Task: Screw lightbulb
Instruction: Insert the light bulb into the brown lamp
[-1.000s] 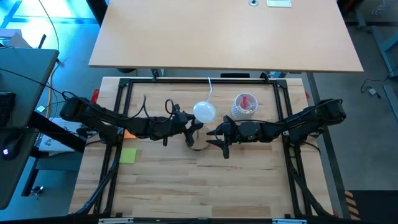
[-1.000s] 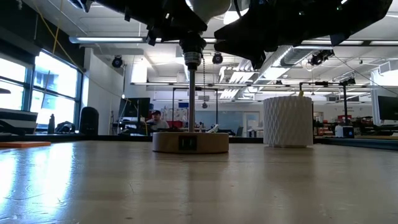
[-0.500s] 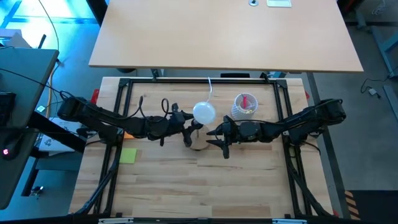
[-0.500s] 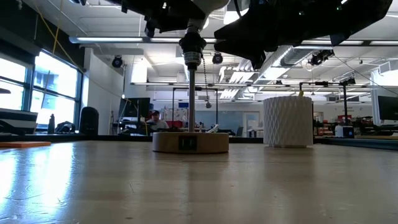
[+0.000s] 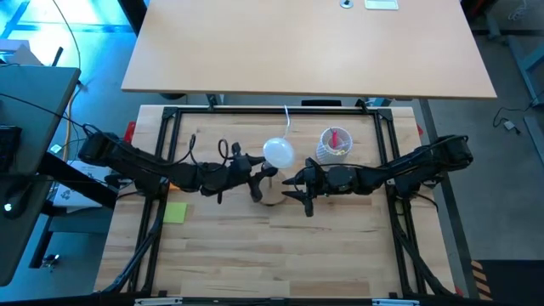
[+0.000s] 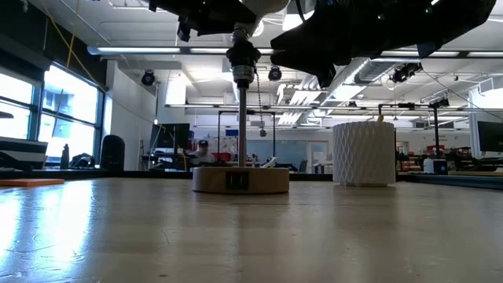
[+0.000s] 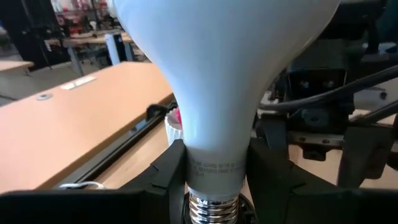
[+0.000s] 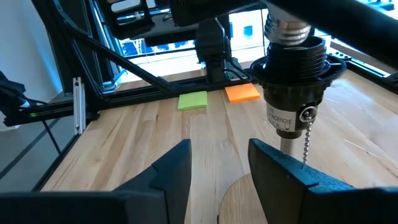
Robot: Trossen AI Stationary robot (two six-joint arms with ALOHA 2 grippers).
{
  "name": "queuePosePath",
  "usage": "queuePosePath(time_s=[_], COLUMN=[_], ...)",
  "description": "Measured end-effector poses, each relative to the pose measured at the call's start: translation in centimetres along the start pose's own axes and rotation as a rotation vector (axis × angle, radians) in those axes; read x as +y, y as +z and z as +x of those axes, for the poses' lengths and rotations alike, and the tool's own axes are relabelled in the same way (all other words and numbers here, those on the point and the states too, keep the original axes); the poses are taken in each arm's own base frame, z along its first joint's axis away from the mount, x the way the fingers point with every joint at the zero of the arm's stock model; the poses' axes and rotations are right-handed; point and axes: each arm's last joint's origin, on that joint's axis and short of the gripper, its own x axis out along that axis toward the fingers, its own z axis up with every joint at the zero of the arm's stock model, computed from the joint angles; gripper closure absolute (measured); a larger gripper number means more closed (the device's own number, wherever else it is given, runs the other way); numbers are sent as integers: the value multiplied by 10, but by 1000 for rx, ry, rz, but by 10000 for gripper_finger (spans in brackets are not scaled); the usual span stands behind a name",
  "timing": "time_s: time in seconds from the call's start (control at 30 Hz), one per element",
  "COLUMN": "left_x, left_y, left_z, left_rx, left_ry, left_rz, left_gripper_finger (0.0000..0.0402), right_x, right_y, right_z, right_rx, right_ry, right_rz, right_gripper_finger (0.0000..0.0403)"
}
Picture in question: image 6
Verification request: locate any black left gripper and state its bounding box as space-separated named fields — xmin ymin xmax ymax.
xmin=148 ymin=0 xmax=258 ymax=42

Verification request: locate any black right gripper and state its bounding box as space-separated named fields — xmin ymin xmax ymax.
xmin=270 ymin=0 xmax=418 ymax=89

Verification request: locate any lamp with round wooden base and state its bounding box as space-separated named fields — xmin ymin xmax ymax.
xmin=192 ymin=39 xmax=291 ymax=195

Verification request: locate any white textured cup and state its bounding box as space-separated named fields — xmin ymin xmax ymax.
xmin=332 ymin=120 xmax=397 ymax=187

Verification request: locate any black computer monitor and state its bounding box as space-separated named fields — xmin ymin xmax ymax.
xmin=150 ymin=123 xmax=191 ymax=150
xmin=476 ymin=120 xmax=503 ymax=153

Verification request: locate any person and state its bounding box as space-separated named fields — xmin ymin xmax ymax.
xmin=187 ymin=139 xmax=216 ymax=165

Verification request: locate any white box device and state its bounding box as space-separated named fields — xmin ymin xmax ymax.
xmin=423 ymin=157 xmax=450 ymax=175

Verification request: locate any black rounded bin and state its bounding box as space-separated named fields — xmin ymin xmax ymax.
xmin=100 ymin=134 xmax=126 ymax=171

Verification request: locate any large window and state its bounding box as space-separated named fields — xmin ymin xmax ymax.
xmin=0 ymin=62 xmax=106 ymax=165

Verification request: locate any black bag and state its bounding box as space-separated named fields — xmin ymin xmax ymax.
xmin=69 ymin=153 xmax=97 ymax=170

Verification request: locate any dark water bottle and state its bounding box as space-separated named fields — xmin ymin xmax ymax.
xmin=60 ymin=143 xmax=71 ymax=170

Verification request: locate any white and black box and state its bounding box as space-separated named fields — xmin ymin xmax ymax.
xmin=0 ymin=136 xmax=49 ymax=171

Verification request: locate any orange sticky note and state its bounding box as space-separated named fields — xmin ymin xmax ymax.
xmin=0 ymin=178 xmax=66 ymax=188

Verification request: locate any silver ventilation duct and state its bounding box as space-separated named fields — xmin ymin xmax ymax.
xmin=277 ymin=57 xmax=424 ymax=127

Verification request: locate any black background rig frame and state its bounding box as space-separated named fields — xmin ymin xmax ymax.
xmin=217 ymin=109 xmax=277 ymax=167

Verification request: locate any black hanging camera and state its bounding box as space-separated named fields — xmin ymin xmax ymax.
xmin=391 ymin=62 xmax=424 ymax=84

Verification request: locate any black background camera stand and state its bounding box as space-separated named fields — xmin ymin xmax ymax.
xmin=379 ymin=97 xmax=450 ymax=159

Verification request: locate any black metal rig frame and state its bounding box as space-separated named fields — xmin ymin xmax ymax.
xmin=0 ymin=168 xmax=503 ymax=191

